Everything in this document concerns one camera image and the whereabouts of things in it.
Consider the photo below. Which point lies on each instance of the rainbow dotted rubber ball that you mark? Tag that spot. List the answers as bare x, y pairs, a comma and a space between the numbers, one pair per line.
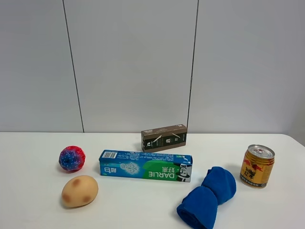
72, 158

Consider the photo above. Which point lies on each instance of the brown capsule box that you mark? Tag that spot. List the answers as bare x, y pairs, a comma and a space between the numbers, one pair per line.
159, 139

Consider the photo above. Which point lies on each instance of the blue green toothpaste box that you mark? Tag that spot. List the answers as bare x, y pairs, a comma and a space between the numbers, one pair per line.
156, 166

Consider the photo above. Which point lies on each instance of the blue rolled towel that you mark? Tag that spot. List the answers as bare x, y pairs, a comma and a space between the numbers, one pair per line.
199, 208

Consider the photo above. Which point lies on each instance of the toy potato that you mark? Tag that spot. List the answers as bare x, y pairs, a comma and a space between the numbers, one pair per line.
79, 191

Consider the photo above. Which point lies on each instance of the gold energy drink can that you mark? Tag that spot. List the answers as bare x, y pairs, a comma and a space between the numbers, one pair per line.
257, 166

